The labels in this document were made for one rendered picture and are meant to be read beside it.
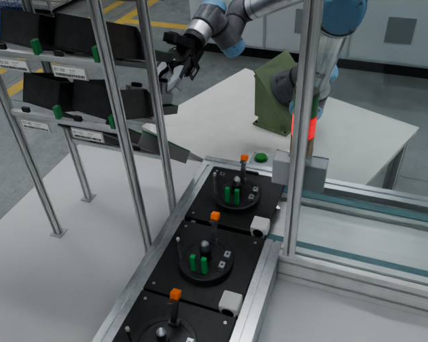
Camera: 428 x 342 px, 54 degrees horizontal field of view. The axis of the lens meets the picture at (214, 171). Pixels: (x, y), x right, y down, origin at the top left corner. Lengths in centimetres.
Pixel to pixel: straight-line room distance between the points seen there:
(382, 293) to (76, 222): 93
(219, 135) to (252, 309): 87
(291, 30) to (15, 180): 273
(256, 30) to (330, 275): 344
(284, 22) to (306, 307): 338
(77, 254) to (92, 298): 17
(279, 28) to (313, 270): 335
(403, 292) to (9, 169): 280
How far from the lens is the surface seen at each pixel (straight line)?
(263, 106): 171
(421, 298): 116
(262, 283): 107
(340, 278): 114
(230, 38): 139
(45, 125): 110
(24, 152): 122
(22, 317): 126
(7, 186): 321
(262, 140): 168
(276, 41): 432
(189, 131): 175
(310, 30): 78
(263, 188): 129
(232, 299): 100
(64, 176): 164
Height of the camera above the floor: 182
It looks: 39 degrees down
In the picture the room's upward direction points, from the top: 3 degrees counter-clockwise
